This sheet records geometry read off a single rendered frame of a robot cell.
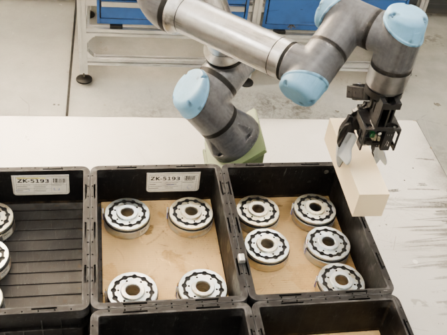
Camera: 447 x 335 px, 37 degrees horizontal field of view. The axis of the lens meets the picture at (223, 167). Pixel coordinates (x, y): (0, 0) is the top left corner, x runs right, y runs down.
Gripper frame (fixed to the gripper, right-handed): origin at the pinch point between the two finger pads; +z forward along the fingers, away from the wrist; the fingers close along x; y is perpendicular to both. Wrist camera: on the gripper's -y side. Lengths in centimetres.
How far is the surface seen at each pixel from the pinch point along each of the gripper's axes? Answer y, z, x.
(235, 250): 10.3, 15.7, -24.9
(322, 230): -1.1, 22.8, -2.1
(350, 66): -184, 96, 72
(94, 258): 12, 16, -53
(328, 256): 6.9, 22.5, -2.7
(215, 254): 2.9, 25.8, -27.2
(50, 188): -14, 21, -64
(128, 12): -187, 71, -43
